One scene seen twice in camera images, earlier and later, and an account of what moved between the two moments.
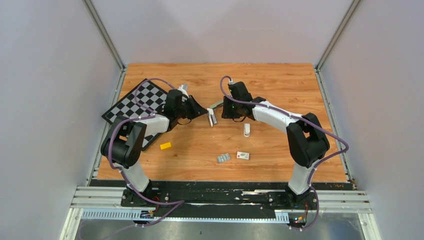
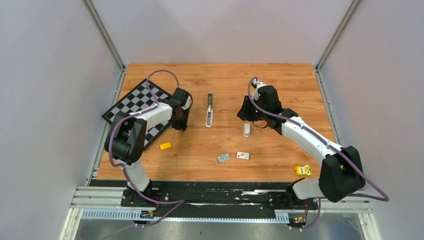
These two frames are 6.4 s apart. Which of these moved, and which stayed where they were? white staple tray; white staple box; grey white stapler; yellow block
Moved: grey white stapler
Stayed: yellow block; white staple box; white staple tray
